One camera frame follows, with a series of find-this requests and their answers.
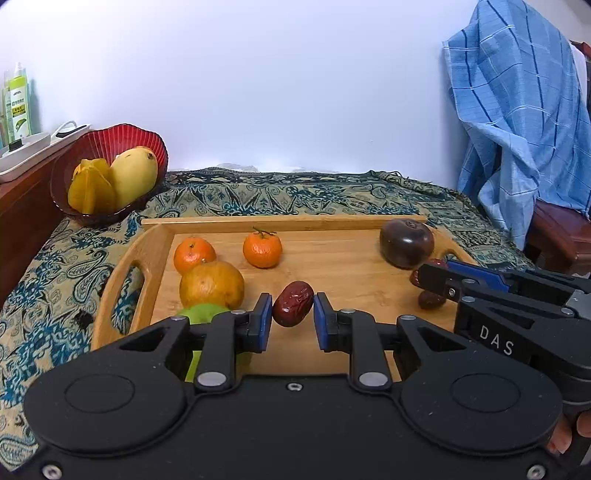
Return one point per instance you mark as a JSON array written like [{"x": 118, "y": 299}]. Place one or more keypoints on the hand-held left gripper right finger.
[{"x": 323, "y": 323}]

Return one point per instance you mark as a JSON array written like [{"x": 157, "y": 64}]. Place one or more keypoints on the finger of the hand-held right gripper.
[
  {"x": 480, "y": 272},
  {"x": 443, "y": 281}
]

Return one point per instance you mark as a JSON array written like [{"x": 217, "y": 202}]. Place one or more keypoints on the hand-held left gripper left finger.
[{"x": 264, "y": 323}]

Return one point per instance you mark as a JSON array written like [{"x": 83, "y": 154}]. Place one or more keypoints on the red date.
[
  {"x": 430, "y": 301},
  {"x": 293, "y": 302},
  {"x": 436, "y": 263}
]

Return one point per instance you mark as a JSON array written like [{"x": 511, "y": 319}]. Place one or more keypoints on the large orange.
[{"x": 212, "y": 286}]

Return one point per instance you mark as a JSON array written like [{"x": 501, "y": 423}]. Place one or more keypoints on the wooden tray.
[{"x": 341, "y": 258}]

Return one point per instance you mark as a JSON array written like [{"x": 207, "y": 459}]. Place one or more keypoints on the person's right hand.
[{"x": 559, "y": 436}]

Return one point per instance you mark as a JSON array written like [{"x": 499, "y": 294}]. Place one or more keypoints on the dark purple round fruit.
[{"x": 406, "y": 242}]

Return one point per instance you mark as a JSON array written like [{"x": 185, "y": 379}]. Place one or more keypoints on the green citrus fruit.
[{"x": 198, "y": 314}]

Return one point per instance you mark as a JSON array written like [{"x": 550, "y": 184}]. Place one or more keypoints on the small mandarin with stem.
[{"x": 262, "y": 249}]

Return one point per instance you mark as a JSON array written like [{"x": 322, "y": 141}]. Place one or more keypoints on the wooden chair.
[{"x": 558, "y": 230}]

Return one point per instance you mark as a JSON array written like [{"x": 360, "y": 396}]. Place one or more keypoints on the blue plaid cloth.
[{"x": 512, "y": 115}]

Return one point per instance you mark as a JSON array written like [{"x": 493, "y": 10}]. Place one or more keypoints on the yellow mango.
[{"x": 134, "y": 177}]

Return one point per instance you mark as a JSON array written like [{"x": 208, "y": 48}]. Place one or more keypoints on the paisley patterned blanket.
[{"x": 55, "y": 267}]

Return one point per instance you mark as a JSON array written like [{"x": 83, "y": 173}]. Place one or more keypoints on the yellow starfruit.
[
  {"x": 92, "y": 191},
  {"x": 90, "y": 165}
]

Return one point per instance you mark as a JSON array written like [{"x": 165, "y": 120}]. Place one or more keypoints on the red ribbed bowl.
[{"x": 101, "y": 138}]

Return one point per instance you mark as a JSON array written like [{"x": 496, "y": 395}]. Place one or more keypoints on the brown wooden cabinet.
[{"x": 23, "y": 221}]

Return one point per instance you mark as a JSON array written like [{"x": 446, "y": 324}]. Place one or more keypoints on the white plastic tray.
[{"x": 23, "y": 157}]

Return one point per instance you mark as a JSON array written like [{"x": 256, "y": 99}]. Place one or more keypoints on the small black object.
[{"x": 14, "y": 145}]

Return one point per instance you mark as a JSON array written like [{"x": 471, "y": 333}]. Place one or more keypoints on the green and white bottle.
[{"x": 17, "y": 106}]

